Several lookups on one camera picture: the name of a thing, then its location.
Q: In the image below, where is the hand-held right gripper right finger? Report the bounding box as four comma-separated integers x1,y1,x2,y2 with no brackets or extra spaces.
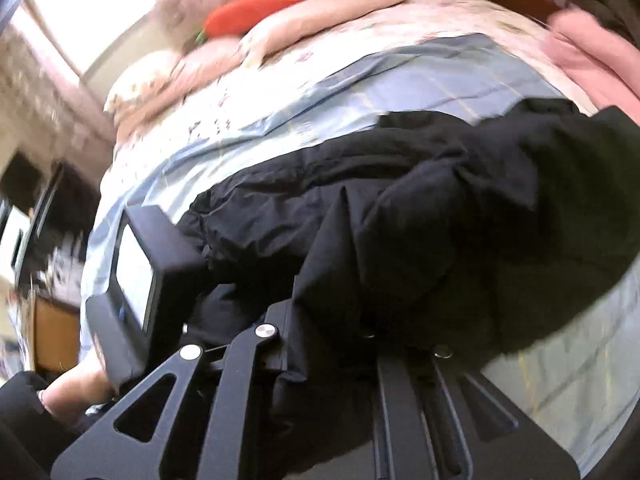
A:
370,342,582,480

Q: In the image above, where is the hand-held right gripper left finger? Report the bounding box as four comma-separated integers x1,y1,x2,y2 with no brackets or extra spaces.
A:
50,302,301,480

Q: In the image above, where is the black hooded puffer jacket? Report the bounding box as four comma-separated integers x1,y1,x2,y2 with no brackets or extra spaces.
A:
177,97,640,480

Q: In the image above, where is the person's left forearm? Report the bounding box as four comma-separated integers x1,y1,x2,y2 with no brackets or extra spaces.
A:
0,371,93,480

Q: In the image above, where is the person's left hand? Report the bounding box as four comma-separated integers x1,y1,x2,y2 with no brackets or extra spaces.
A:
39,359,117,417

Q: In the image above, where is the black desk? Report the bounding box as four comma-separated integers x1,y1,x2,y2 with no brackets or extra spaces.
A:
27,160,102,281

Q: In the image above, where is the wooden cabinet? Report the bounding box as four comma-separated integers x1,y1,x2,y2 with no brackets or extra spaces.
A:
29,294,82,373

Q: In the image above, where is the white printer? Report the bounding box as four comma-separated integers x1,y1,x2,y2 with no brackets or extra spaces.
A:
0,204,32,273

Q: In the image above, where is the black computer monitor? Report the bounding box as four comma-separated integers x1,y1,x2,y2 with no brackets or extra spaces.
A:
0,152,45,211

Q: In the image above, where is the white floral pillow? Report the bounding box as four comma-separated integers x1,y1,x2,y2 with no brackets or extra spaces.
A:
102,51,182,113

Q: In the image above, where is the floral lace curtain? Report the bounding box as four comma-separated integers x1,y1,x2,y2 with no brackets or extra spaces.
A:
0,5,117,166

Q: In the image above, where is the orange carrot plush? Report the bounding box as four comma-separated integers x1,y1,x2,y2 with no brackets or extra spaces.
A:
194,0,312,44

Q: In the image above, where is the bright window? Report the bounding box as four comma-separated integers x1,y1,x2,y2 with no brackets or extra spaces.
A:
10,0,253,88

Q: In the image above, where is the blue plaid sheet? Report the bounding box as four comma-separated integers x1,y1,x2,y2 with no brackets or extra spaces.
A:
79,32,640,466

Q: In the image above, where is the pink folded quilt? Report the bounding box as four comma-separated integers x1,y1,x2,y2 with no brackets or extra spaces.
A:
544,7,640,117

